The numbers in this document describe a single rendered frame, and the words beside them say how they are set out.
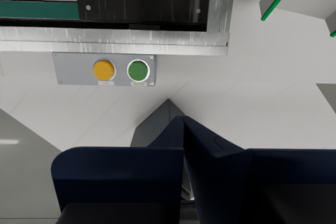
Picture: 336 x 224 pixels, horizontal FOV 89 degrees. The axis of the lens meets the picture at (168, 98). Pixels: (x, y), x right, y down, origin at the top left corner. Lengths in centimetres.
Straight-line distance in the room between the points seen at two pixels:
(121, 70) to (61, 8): 16
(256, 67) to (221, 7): 21
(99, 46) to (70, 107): 25
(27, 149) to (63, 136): 143
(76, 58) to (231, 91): 40
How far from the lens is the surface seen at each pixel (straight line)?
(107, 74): 37
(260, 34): 52
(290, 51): 57
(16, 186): 242
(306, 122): 68
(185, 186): 32
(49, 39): 43
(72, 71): 41
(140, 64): 35
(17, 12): 47
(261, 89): 56
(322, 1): 41
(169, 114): 39
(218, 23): 38
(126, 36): 37
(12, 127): 200
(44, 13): 44
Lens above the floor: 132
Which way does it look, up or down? 70 degrees down
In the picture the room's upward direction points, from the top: 176 degrees clockwise
